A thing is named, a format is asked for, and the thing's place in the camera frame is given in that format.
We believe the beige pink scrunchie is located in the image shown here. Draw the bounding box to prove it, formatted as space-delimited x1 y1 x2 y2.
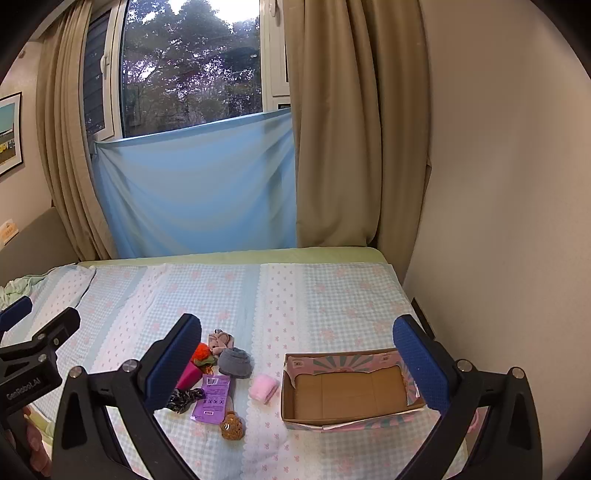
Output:
208 329 235 354

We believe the pale green cloth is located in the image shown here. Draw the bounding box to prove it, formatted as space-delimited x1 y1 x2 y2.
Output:
0 274 52 311

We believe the black and white scrunchie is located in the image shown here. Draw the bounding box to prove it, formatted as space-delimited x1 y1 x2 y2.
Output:
166 388 207 412

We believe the purple packet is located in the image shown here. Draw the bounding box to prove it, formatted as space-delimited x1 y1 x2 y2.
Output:
189 374 232 425

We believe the light blue cloth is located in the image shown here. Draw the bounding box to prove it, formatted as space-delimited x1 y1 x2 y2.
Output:
90 108 299 259

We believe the cardboard box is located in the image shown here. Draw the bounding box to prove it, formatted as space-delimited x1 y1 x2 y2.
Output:
280 348 426 432

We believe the black wall strip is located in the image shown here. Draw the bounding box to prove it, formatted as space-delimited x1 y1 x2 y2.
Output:
410 298 435 340

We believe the pink fuzzy sock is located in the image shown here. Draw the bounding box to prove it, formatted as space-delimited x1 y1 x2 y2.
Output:
248 374 279 404

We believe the grey sock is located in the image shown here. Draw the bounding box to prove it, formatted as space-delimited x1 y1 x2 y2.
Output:
217 348 254 380

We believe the beige headboard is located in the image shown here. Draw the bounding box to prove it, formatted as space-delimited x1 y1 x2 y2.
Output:
0 206 78 288

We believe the brown plush bear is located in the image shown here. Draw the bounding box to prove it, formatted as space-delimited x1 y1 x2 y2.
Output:
220 411 245 441

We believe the beige curtain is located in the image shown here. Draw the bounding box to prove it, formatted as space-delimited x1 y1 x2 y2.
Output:
281 0 433 283
36 0 126 262

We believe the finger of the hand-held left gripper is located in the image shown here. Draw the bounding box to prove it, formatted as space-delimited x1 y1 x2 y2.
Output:
0 295 34 334
0 306 82 366

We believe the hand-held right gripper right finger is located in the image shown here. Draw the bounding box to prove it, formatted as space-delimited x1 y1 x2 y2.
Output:
392 315 543 480

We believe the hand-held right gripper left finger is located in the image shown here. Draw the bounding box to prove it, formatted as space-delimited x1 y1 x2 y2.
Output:
53 313 204 480

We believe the magenta pouch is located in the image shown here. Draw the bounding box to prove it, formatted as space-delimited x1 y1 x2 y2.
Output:
175 362 204 392

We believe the framed wall picture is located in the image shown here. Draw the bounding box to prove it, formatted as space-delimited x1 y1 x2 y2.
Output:
0 91 24 177

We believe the green mattress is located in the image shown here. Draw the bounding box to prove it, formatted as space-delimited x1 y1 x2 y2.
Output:
76 246 387 269

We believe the person's left hand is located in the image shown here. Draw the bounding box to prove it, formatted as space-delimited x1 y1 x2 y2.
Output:
21 405 52 478

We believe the window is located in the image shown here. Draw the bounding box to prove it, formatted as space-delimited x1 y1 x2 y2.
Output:
83 0 293 142

